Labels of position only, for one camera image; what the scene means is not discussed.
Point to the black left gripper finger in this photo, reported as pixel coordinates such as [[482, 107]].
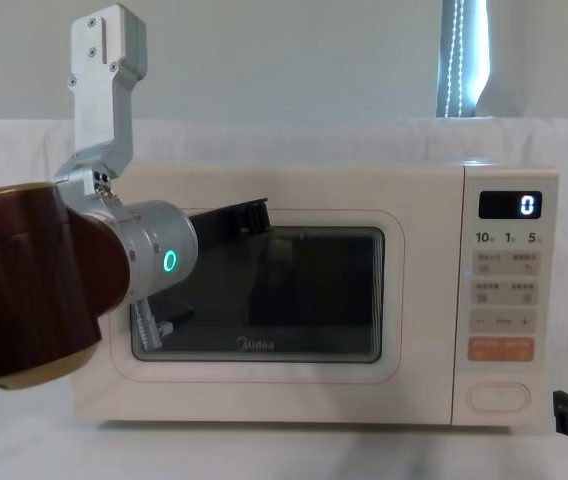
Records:
[[259, 217]]

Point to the cream microwave oven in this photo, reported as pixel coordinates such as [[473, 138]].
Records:
[[314, 190]]

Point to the white curtain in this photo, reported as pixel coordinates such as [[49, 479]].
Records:
[[264, 55], [549, 55]]

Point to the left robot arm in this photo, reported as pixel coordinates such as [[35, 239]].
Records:
[[29, 280]]

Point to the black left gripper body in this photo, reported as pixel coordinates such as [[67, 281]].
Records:
[[216, 230]]

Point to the white table cloth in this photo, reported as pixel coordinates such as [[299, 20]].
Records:
[[264, 452]]

